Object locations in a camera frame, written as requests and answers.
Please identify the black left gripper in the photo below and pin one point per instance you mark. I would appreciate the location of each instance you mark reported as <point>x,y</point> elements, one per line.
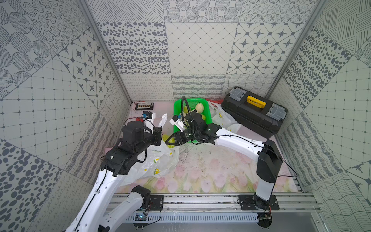
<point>156,136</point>

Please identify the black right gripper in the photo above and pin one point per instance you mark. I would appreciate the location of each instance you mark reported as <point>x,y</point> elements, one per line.
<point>176,139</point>

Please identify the white plastic bag lemon print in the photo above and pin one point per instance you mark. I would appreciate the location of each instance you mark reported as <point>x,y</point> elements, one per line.
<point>160,161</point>

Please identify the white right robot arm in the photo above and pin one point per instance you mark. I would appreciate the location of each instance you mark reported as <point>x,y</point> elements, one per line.
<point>265,154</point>

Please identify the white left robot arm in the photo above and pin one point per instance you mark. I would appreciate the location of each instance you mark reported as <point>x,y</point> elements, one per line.
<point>138,136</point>

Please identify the green plastic basket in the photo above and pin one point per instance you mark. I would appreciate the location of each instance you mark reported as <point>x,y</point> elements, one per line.
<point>192,121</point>

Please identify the black smartphone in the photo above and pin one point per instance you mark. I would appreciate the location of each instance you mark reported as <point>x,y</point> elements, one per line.
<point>144,106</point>

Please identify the red plastic bag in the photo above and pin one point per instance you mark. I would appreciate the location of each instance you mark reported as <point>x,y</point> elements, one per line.
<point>216,101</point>

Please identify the black toolbox yellow latch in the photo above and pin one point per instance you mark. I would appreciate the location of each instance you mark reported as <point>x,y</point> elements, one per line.
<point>257,113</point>

